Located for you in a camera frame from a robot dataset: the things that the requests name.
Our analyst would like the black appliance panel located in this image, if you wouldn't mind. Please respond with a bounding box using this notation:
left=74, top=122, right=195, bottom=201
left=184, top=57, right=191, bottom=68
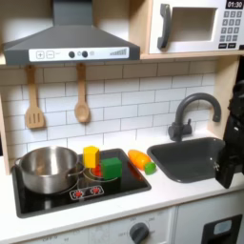
left=200, top=213, right=244, bottom=244

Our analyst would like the green block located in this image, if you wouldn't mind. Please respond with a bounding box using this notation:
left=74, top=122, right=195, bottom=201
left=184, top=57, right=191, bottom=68
left=100, top=156, right=123, bottom=181

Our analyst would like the white toy microwave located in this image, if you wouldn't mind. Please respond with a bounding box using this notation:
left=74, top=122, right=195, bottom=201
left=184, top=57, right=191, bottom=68
left=148, top=0, right=244, bottom=55

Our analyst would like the dark grey tap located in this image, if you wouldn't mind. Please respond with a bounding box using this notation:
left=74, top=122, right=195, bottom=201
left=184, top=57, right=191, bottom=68
left=168, top=92, right=223, bottom=143

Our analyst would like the orange toy carrot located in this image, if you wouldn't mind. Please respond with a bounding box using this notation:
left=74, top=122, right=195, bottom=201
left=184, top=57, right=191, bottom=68
left=127, top=149, right=157, bottom=176

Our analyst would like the wooden spoon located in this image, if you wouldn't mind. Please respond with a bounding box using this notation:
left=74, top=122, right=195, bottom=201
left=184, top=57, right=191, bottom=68
left=73, top=62, right=92, bottom=124

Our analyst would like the grey oven knob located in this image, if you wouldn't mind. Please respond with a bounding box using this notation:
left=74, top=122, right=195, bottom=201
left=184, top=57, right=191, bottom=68
left=129, top=221, right=151, bottom=244

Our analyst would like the black toy stove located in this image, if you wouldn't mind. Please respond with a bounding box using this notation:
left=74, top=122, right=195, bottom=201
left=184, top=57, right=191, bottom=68
left=11, top=148, right=153, bottom=219

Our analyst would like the yellow block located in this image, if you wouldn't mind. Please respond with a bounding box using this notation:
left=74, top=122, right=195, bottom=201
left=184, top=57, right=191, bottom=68
left=82, top=145, right=101, bottom=170

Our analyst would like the dark grey sink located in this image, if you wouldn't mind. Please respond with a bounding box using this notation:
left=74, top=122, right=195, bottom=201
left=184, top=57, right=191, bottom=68
left=146, top=136, right=227, bottom=184

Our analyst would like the grey extractor hood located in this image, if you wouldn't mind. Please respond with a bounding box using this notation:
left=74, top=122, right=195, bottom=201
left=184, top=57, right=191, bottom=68
left=2, top=0, right=141, bottom=67

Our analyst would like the slotted wooden spatula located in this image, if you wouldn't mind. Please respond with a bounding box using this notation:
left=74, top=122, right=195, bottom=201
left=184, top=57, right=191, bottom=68
left=24, top=65, right=47, bottom=130

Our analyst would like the steel pot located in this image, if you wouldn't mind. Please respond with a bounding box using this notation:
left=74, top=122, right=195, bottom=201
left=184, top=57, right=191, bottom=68
left=13, top=145, right=86, bottom=195

